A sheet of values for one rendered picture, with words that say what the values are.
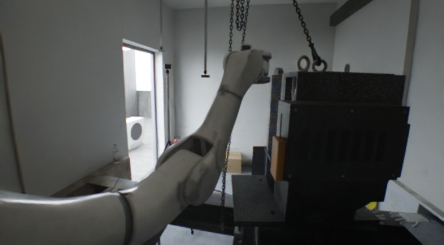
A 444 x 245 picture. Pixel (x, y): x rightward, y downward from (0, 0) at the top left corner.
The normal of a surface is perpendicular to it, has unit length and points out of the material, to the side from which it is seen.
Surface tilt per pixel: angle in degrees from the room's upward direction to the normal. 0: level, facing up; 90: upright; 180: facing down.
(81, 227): 58
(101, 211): 42
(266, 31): 90
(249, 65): 98
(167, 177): 17
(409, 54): 90
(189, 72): 90
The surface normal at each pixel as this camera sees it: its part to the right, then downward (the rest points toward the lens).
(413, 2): -0.18, 0.13
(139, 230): 0.88, 0.02
